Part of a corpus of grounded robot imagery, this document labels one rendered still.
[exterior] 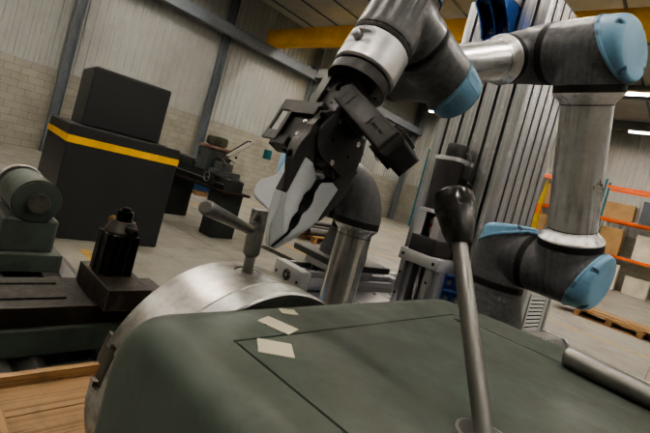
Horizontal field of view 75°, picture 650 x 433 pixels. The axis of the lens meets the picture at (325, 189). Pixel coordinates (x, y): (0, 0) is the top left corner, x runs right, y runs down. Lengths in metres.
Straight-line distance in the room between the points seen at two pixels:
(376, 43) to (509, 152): 0.81
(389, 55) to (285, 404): 0.35
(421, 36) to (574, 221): 0.52
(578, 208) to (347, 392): 0.68
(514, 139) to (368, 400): 1.03
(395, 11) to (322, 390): 0.38
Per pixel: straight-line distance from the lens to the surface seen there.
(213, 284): 0.54
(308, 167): 0.41
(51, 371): 0.99
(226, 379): 0.28
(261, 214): 0.55
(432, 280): 1.20
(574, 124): 0.88
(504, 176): 1.23
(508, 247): 0.98
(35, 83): 14.87
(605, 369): 0.53
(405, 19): 0.50
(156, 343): 0.33
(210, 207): 0.33
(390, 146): 0.37
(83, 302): 1.13
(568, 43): 0.88
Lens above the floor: 1.38
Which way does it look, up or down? 1 degrees down
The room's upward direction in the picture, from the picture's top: 15 degrees clockwise
